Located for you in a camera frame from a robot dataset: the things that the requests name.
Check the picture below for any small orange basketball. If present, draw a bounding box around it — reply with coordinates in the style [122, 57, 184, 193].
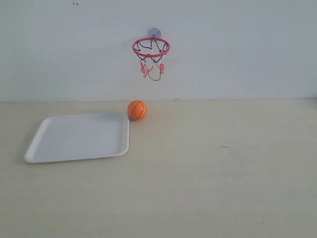
[127, 100, 147, 120]

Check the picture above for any red mini basketball hoop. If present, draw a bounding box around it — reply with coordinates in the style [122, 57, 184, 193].
[132, 37, 170, 81]

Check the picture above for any white rectangular tray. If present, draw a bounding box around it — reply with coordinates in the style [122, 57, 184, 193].
[24, 113, 129, 163]

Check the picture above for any clear suction cup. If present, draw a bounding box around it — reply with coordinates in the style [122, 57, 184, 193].
[148, 28, 161, 38]

